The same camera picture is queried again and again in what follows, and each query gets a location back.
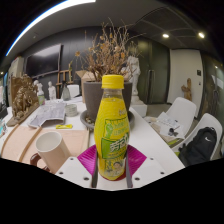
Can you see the round ceiling spotlight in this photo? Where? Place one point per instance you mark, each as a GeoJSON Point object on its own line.
{"type": "Point", "coordinates": [201, 35]}
{"type": "Point", "coordinates": [165, 35]}

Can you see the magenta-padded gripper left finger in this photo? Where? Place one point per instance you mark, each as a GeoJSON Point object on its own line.
{"type": "Point", "coordinates": [73, 171]}

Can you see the brown clay sculpture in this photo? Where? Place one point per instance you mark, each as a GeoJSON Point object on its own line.
{"type": "Point", "coordinates": [21, 100]}

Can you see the white cabinet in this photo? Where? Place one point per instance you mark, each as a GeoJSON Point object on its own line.
{"type": "Point", "coordinates": [16, 68]}

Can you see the black wall screen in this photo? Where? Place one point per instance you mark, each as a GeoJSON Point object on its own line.
{"type": "Point", "coordinates": [43, 60]}

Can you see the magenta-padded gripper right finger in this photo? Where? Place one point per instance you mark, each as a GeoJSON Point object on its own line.
{"type": "Point", "coordinates": [148, 171]}

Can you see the wooden figure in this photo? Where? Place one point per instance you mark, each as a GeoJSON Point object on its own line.
{"type": "Point", "coordinates": [187, 90]}

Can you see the long ceiling light strip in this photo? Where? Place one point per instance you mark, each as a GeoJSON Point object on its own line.
{"type": "Point", "coordinates": [50, 12]}

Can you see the white chair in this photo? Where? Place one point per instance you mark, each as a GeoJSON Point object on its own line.
{"type": "Point", "coordinates": [185, 110]}
{"type": "Point", "coordinates": [211, 121]}

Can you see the yellow tag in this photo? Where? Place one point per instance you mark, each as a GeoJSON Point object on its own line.
{"type": "Point", "coordinates": [64, 126]}

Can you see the yellow drink bottle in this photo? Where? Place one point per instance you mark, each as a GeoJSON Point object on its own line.
{"type": "Point", "coordinates": [111, 133]}

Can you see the papers and books stack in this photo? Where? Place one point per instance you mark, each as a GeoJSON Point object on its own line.
{"type": "Point", "coordinates": [166, 125]}

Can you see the small white figurine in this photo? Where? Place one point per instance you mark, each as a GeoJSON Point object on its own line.
{"type": "Point", "coordinates": [38, 87]}
{"type": "Point", "coordinates": [51, 90]}

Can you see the white tape roll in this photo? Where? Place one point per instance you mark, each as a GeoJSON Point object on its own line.
{"type": "Point", "coordinates": [71, 110]}

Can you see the dried plant in grey pot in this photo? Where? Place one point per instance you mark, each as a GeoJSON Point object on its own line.
{"type": "Point", "coordinates": [91, 100]}

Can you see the wooden easel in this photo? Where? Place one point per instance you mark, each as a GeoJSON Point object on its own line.
{"type": "Point", "coordinates": [63, 78]}

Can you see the black backpack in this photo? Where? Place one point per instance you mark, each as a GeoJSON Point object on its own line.
{"type": "Point", "coordinates": [198, 146]}

